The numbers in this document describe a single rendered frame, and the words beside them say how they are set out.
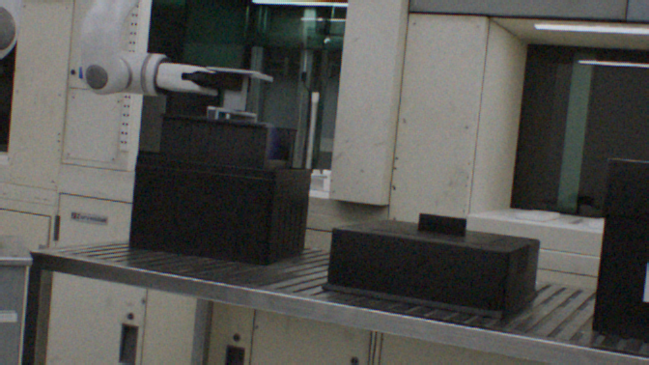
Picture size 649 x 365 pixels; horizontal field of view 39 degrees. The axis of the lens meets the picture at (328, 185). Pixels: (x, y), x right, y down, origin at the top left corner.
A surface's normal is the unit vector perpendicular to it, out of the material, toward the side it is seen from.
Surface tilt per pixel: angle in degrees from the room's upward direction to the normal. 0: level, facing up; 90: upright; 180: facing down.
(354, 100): 90
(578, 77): 90
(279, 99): 90
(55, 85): 90
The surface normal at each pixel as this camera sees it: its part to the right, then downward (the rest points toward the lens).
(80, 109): -0.39, 0.01
